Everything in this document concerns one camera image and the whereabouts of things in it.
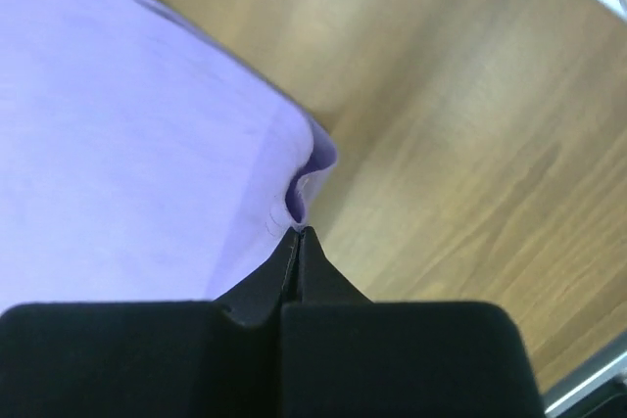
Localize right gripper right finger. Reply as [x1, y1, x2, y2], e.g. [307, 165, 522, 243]
[280, 228, 544, 417]

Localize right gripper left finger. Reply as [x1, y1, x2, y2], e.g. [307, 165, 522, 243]
[1, 231, 300, 417]

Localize lavender t shirt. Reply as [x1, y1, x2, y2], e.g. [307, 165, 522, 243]
[1, 0, 337, 308]

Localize aluminium frame rail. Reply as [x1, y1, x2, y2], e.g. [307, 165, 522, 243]
[544, 334, 626, 417]

